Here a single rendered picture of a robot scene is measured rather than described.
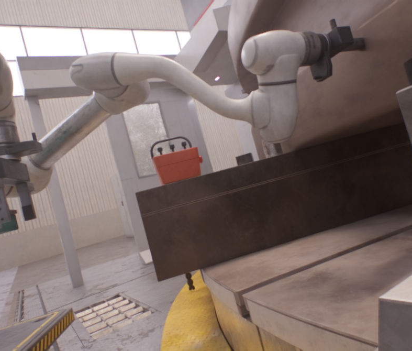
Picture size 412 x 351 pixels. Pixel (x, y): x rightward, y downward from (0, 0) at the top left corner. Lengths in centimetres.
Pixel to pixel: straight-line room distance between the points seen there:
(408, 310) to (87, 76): 100
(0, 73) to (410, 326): 79
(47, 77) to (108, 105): 322
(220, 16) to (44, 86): 216
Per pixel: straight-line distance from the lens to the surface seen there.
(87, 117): 131
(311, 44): 98
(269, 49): 89
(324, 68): 100
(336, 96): 124
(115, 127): 453
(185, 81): 99
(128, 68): 106
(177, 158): 141
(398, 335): 36
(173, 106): 491
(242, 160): 260
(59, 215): 426
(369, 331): 65
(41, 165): 146
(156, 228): 140
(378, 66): 113
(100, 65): 109
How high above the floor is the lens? 59
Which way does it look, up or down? 3 degrees up
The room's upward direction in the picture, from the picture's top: 15 degrees counter-clockwise
